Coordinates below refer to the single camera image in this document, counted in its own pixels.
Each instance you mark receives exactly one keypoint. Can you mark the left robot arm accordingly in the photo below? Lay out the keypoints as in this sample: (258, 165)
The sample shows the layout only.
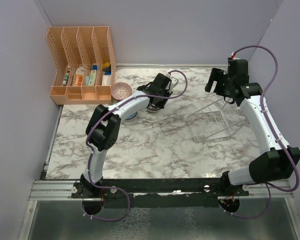
(104, 125)

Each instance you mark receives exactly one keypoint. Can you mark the orange plastic file organizer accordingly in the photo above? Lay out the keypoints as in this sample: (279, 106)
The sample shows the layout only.
(85, 63)

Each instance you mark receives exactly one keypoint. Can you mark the pink patterned bowl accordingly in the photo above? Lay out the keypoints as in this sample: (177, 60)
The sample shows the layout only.
(120, 91)

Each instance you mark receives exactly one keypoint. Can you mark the black mounting base rail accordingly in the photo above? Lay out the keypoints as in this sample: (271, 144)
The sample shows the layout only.
(155, 193)

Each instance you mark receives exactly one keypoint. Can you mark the white wire dish rack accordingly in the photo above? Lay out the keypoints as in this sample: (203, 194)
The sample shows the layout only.
(216, 121)

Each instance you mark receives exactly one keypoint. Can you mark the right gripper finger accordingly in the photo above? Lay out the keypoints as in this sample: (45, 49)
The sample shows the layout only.
(217, 75)
(209, 85)

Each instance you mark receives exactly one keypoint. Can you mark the dark blue patterned bowl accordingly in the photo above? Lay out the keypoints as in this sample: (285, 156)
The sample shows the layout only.
(131, 116)

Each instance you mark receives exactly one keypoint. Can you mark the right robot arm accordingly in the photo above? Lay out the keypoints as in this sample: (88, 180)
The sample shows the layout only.
(277, 160)

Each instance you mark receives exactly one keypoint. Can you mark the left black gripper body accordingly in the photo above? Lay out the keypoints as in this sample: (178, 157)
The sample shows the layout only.
(160, 102)

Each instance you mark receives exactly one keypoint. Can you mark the aluminium frame rail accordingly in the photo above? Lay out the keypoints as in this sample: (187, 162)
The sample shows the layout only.
(51, 190)

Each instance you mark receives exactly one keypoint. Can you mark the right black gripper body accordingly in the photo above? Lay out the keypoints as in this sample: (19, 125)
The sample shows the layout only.
(223, 86)

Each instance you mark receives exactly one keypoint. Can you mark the red floral bowl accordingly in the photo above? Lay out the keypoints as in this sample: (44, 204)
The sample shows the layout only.
(153, 108)

